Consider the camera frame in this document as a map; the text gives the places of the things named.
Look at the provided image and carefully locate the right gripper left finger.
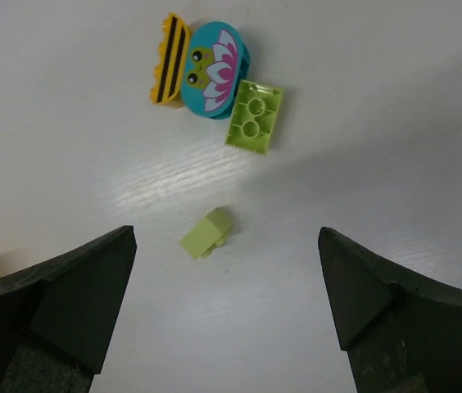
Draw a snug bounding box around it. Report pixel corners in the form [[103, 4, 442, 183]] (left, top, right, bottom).
[[0, 225, 136, 392]]

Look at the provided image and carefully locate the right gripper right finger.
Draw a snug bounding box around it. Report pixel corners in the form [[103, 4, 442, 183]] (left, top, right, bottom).
[[318, 227, 462, 392]]

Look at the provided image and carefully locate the pale green small lego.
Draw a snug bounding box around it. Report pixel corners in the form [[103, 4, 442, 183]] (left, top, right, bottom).
[[179, 207, 233, 260]]

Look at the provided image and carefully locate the light green lego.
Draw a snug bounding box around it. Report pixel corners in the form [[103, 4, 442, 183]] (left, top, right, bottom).
[[225, 79, 283, 156]]

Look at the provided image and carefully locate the yellow striped lego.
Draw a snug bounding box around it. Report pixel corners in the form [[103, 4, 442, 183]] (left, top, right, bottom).
[[150, 12, 192, 108]]

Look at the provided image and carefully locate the teal decorated round lego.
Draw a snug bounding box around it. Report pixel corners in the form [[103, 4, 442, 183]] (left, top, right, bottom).
[[180, 21, 251, 120]]

